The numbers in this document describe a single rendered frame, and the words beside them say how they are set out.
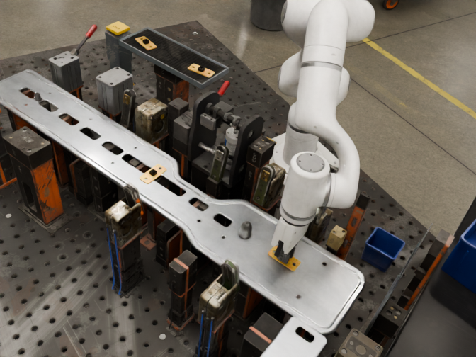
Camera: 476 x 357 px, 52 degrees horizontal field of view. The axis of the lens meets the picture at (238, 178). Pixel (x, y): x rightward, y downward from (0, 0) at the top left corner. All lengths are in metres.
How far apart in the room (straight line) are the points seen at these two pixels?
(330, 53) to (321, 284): 0.57
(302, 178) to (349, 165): 0.11
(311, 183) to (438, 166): 2.44
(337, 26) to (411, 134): 2.56
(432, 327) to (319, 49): 0.69
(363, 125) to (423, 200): 0.74
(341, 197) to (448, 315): 0.42
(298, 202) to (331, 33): 0.36
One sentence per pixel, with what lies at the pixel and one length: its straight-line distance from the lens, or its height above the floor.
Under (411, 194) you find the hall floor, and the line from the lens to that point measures 3.15.
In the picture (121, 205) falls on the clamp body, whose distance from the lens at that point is 1.33.
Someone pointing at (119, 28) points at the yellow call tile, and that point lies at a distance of 1.84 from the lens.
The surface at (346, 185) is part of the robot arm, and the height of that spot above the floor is 1.31.
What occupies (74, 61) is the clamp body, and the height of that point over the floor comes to 1.05.
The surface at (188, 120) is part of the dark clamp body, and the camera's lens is 1.55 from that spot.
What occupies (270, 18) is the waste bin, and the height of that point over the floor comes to 0.12.
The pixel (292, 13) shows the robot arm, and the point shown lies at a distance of 1.27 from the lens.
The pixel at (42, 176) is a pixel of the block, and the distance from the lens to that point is 1.62.
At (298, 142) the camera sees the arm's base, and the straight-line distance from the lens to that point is 1.75.
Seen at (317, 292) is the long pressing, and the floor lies 1.00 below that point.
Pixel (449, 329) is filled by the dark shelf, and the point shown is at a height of 1.03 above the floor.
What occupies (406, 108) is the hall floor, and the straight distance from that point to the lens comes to 3.86.
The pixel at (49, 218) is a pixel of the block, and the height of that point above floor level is 0.73.
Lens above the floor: 2.03
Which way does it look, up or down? 44 degrees down
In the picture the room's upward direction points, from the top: 8 degrees clockwise
